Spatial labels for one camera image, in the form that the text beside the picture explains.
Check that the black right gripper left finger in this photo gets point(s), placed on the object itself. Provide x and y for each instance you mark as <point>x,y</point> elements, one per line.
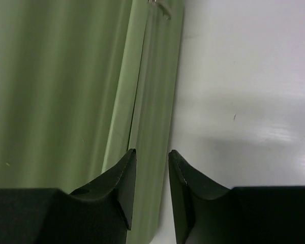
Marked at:
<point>97,212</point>

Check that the green suitcase blue lining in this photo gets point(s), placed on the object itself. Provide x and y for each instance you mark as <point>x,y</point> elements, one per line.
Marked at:
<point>81,82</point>

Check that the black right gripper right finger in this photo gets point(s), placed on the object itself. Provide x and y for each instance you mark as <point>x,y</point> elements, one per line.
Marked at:
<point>204,211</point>

